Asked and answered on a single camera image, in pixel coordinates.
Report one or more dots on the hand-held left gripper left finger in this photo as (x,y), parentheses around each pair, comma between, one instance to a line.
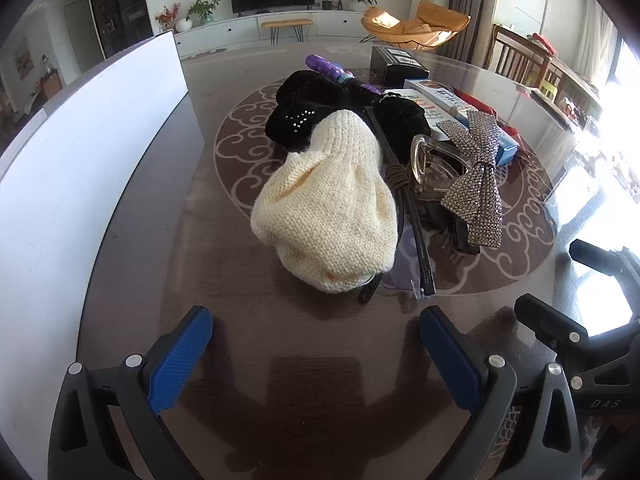
(180,355)

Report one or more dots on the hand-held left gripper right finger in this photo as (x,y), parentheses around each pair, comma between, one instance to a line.
(450,360)

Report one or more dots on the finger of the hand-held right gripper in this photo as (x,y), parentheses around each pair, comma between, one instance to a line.
(595,254)
(550,320)

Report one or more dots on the blue and white medicine box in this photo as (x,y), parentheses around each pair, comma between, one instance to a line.
(505,147)

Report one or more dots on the red snack packet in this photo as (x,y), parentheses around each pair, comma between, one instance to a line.
(475,101)

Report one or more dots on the clear frame eyeglasses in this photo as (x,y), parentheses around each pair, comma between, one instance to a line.
(419,152)

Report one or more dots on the dark patterned glass desktop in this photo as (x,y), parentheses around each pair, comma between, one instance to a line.
(225,285)

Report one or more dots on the black hair clip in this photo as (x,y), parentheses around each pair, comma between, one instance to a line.
(450,232)

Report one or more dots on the rhinestone bow hair clip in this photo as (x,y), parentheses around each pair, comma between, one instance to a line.
(475,195)

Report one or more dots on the cream knit hat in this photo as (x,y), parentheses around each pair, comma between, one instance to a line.
(325,200)

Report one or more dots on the white partition board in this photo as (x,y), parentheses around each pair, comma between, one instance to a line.
(75,160)

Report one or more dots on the wooden chair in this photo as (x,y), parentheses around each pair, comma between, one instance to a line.
(505,50)

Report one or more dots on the black rhinestone velvet scrunchie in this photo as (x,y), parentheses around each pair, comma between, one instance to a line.
(300,105)

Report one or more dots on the black cardboard box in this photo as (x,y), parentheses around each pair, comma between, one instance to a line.
(387,67)

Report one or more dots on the orange lounge chair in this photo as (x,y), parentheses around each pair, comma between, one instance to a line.
(430,15)

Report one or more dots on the purple toy figure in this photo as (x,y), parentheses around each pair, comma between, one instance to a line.
(322,65)

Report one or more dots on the white television cabinet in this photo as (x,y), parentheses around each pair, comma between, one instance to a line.
(225,30)

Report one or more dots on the white round vase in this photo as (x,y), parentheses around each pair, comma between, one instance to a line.
(182,24)

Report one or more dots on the white door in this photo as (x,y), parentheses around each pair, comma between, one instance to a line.
(77,35)

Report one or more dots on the red flower arrangement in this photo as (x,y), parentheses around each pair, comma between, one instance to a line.
(166,14)

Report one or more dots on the bushy green potted plant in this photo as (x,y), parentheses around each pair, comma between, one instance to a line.
(202,7)

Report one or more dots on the orange stool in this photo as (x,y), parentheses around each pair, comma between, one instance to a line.
(287,22)

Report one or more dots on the dark display cabinet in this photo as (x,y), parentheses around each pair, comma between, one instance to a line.
(120,0)

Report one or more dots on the wall painting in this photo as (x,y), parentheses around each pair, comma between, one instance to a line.
(22,60)

